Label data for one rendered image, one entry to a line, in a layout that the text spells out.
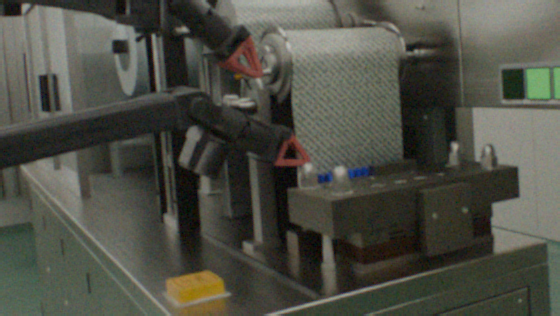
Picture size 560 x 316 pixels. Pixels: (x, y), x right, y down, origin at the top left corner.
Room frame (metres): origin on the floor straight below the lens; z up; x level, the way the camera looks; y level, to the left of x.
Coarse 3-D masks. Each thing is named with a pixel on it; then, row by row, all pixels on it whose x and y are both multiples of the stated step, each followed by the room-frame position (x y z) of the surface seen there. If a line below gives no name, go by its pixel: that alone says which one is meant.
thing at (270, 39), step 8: (264, 40) 1.29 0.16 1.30; (272, 40) 1.26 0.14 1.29; (280, 40) 1.25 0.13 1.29; (280, 48) 1.24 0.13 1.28; (280, 56) 1.24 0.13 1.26; (280, 64) 1.24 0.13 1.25; (280, 72) 1.24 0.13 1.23; (280, 80) 1.24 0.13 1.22; (272, 88) 1.28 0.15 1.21; (280, 88) 1.25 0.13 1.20
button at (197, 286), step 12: (192, 276) 1.04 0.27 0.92; (204, 276) 1.04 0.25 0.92; (216, 276) 1.03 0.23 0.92; (168, 288) 1.03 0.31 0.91; (180, 288) 0.99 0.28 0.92; (192, 288) 0.99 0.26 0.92; (204, 288) 1.00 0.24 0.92; (216, 288) 1.01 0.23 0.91; (180, 300) 0.98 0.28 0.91; (192, 300) 0.99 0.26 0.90
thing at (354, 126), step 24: (312, 96) 1.25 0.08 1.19; (336, 96) 1.28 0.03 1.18; (360, 96) 1.30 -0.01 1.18; (384, 96) 1.33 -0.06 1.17; (312, 120) 1.25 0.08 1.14; (336, 120) 1.28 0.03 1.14; (360, 120) 1.30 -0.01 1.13; (384, 120) 1.33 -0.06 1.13; (312, 144) 1.25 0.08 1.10; (336, 144) 1.27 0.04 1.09; (360, 144) 1.30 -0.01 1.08; (384, 144) 1.33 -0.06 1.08; (360, 168) 1.30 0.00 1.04
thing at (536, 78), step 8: (528, 72) 1.16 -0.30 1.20; (536, 72) 1.14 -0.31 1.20; (544, 72) 1.12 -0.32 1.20; (528, 80) 1.16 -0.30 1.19; (536, 80) 1.14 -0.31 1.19; (544, 80) 1.12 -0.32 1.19; (528, 88) 1.16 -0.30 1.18; (536, 88) 1.14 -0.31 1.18; (544, 88) 1.13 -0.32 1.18; (528, 96) 1.16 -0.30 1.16; (536, 96) 1.14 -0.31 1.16; (544, 96) 1.13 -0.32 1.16
